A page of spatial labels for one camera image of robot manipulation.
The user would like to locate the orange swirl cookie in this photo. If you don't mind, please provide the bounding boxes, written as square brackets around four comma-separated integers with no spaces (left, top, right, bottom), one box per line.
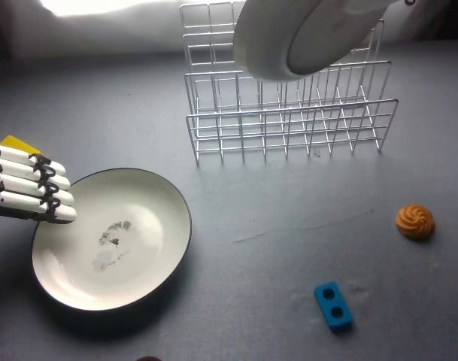
[396,204,435,241]

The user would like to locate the yellow rectangular block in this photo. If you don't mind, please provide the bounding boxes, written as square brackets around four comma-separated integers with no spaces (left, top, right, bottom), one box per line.
[0,134,42,156]

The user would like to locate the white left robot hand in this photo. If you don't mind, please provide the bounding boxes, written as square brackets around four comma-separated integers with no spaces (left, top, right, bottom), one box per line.
[0,132,77,226]

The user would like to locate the silver wire rack shelf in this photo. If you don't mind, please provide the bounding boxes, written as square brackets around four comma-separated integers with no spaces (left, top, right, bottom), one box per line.
[178,2,399,166]

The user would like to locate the blue block with two holes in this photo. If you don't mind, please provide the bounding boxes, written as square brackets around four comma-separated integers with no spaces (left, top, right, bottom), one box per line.
[313,280,354,333]

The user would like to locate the white ceramic plate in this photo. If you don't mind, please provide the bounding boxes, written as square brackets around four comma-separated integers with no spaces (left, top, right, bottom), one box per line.
[232,0,394,82]
[30,168,193,312]

